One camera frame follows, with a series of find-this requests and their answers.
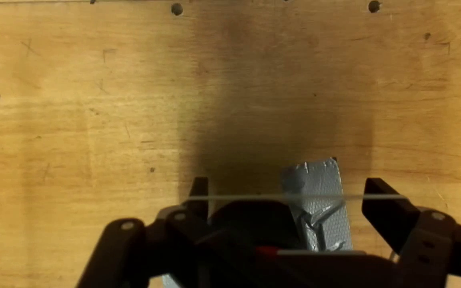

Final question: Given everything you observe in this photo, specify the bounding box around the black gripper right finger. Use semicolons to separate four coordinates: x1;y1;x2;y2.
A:
361;176;461;288

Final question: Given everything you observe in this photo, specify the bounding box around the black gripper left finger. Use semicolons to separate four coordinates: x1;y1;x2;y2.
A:
76;176;212;288

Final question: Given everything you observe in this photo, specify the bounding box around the thin grey rubber band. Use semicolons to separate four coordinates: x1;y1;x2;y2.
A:
185;192;410;257

